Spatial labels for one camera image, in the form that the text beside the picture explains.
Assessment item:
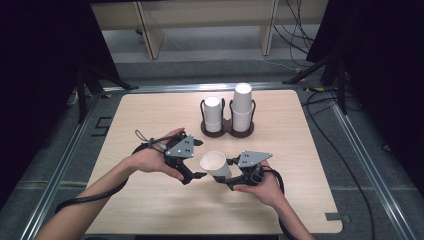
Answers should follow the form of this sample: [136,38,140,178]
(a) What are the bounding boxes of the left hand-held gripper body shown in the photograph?
[162,132,196,168]

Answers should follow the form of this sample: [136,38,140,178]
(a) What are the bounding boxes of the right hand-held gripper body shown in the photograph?
[227,150,274,191]

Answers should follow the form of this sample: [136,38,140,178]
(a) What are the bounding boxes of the white paper cup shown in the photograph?
[231,108,253,133]
[203,96,223,133]
[231,82,254,114]
[199,150,233,181]

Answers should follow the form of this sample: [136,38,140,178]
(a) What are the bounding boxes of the dark brown double cup holder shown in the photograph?
[199,97,257,139]

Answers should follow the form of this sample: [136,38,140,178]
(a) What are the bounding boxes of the person's left hand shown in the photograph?
[127,127,186,182]

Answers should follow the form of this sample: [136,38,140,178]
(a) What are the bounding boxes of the person's right hand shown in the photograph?
[233,160,285,210]

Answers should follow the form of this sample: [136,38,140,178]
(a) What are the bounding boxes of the black tape floor mark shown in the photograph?
[91,116,114,138]

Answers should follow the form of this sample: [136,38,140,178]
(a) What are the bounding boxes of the grey tape patch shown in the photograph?
[324,212,352,224]

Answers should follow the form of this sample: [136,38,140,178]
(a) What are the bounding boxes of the black metal stand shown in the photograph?
[282,49,349,116]
[75,63,140,124]

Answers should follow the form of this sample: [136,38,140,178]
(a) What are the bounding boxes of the light wooden shelf unit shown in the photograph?
[90,0,329,61]

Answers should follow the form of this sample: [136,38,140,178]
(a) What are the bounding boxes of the black curtain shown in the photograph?
[0,0,120,201]
[305,0,424,192]

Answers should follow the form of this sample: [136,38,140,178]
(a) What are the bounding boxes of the thick black gripper cable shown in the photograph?
[54,134,183,215]
[259,165,300,240]

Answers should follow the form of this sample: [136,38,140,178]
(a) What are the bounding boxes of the thin black lanyard cord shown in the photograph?
[134,129,155,144]

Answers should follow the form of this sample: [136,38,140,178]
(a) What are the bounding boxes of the aluminium floor rail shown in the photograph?
[329,99,418,240]
[102,82,309,94]
[19,94,103,240]

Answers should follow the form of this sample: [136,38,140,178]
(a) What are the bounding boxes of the long black floor cable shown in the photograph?
[301,88,377,240]

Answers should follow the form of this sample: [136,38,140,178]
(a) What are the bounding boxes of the thin white cable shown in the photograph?
[256,58,298,72]

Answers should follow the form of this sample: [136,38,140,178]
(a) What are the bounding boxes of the bundle of black cables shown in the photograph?
[273,0,316,68]

